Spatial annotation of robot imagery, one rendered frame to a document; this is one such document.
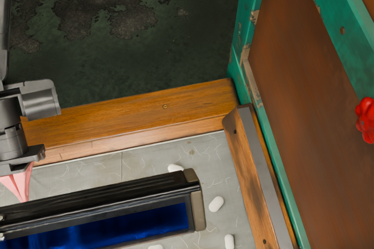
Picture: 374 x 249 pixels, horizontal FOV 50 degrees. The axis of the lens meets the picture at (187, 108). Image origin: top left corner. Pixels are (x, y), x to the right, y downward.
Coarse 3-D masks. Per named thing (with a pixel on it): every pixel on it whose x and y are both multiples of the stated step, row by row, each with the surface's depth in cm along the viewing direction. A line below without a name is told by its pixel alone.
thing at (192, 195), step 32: (96, 192) 49; (128, 192) 47; (160, 192) 46; (192, 192) 46; (0, 224) 44; (32, 224) 45; (64, 224) 45; (96, 224) 46; (128, 224) 47; (160, 224) 48; (192, 224) 49
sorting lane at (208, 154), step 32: (96, 160) 87; (128, 160) 87; (160, 160) 87; (192, 160) 87; (224, 160) 87; (0, 192) 84; (32, 192) 84; (64, 192) 84; (224, 192) 84; (224, 224) 81
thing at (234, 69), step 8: (232, 48) 89; (232, 56) 90; (232, 64) 92; (232, 72) 94; (240, 72) 85; (240, 80) 86; (240, 88) 88; (240, 96) 90; (248, 96) 83; (240, 104) 91
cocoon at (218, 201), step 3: (216, 198) 81; (219, 198) 81; (222, 198) 81; (213, 201) 81; (216, 201) 81; (219, 201) 81; (222, 201) 81; (210, 204) 81; (213, 204) 81; (216, 204) 81; (219, 204) 81; (222, 204) 81; (210, 207) 81; (213, 207) 80; (216, 207) 80; (219, 207) 81; (210, 210) 81; (213, 210) 80; (216, 210) 81
